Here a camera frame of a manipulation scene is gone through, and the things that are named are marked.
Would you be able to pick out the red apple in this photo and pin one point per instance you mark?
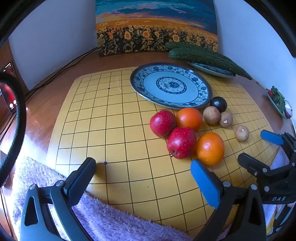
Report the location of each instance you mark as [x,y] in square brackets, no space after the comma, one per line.
[161,122]
[181,142]

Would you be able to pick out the large blue patterned plate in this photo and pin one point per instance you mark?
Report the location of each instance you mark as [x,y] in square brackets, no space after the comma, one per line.
[171,85]

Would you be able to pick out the smartphone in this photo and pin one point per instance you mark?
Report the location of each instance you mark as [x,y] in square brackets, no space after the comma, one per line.
[8,92]

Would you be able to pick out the yellow grid game board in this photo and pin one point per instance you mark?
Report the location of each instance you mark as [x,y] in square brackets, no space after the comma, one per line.
[115,129]

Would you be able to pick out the orange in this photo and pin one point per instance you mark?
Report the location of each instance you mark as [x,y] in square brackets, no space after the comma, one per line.
[210,148]
[189,118]

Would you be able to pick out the plate of vegetables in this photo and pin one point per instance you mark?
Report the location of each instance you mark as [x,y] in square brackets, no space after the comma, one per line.
[277,99]

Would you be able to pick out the brown round longan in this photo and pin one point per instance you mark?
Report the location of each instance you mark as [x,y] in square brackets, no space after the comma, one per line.
[242,133]
[211,115]
[226,118]

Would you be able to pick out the purple fluffy towel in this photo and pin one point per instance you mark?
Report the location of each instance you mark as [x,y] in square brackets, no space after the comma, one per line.
[108,217]

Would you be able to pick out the green cucumber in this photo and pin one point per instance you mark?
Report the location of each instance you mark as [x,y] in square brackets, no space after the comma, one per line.
[208,59]
[182,45]

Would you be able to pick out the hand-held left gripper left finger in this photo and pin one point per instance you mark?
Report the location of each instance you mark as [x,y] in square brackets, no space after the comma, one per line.
[78,180]

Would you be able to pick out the sunflower field painting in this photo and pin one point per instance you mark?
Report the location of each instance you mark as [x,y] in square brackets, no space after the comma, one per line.
[155,25]

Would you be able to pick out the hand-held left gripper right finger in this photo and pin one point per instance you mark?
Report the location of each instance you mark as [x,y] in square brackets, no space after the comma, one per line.
[204,183]

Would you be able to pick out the small blue patterned plate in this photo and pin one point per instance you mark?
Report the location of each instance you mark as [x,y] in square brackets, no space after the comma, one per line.
[212,70]

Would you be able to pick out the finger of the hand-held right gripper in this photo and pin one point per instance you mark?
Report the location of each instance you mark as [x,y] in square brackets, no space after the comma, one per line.
[252,163]
[271,137]

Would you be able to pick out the dark purple round fruit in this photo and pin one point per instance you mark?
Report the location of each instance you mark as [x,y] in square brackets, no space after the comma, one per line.
[218,104]

